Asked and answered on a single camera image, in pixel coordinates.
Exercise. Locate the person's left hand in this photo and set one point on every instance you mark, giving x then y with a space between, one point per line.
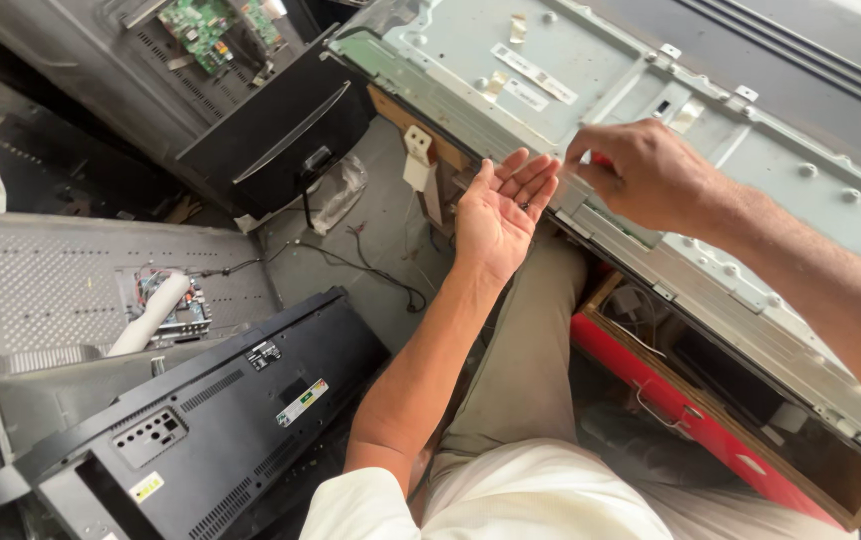
496 225

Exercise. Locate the person's right hand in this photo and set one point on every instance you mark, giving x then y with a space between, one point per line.
644 176

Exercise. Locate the person's right fingers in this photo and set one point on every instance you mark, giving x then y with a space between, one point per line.
588 154

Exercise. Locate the silver metal television panel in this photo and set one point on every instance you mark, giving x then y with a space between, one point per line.
670 172

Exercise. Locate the person's khaki trousers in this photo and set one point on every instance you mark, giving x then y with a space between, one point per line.
520 360

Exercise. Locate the clear plastic bag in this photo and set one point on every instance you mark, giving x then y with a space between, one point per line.
340 191

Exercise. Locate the red wooden drawer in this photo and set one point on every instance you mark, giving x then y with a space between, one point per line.
708 420

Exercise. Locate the black glossy television stand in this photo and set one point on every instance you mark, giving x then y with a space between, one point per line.
280 135

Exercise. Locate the person's white shirt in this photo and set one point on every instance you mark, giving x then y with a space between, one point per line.
535 495

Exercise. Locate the green circuit board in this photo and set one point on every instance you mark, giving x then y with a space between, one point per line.
214 28

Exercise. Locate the small exposed circuit board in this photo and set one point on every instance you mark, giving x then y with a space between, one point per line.
179 307

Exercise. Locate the dark grey television chassis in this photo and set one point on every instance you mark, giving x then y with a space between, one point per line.
137 67

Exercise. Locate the white paper roll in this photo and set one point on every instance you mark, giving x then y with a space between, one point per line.
151 313

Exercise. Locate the black television back cover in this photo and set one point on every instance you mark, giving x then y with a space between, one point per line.
197 427

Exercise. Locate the grey perforated television back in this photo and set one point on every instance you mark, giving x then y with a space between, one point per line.
62 292

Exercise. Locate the white wall plug bracket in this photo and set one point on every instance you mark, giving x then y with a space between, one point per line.
419 157

